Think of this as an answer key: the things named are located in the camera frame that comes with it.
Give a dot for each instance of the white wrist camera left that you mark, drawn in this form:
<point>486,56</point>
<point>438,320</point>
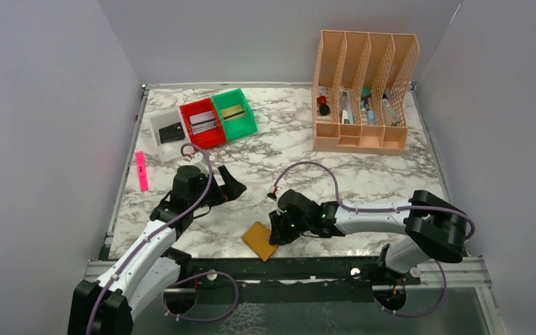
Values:
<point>198,160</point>

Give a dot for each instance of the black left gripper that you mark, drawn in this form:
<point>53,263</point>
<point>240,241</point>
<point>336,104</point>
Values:
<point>221,189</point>

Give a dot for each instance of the red and black stamp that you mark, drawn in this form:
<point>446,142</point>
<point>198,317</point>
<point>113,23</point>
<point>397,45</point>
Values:
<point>323,107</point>

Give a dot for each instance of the red plastic bin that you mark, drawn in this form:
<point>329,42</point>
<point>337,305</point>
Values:
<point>207,139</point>

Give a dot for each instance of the white plastic bin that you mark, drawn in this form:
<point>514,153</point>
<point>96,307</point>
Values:
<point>169,151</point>

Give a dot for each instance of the peach plastic desk organizer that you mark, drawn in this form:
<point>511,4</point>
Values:
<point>356,68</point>

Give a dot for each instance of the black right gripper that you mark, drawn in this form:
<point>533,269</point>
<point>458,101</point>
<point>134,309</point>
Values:
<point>278,229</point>

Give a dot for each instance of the black card in white bin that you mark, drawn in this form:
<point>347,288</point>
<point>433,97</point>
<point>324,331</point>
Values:
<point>171,133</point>

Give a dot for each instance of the yellow-brown card holder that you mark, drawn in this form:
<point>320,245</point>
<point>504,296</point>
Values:
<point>257,239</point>

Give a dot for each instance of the pink highlighter marker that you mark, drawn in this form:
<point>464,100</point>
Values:
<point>142,170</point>

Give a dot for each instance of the gold card with stripe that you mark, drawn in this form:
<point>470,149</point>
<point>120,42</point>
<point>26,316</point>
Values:
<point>233,112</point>

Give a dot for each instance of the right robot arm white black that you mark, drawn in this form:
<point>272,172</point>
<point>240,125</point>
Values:
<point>432,228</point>

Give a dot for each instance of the green plastic bin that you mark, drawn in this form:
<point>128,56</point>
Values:
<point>237,128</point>

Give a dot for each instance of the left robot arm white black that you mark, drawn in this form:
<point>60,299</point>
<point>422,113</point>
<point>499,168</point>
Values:
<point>112,303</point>

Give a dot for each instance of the white cards stack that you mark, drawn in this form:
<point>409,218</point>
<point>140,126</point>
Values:
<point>202,122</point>

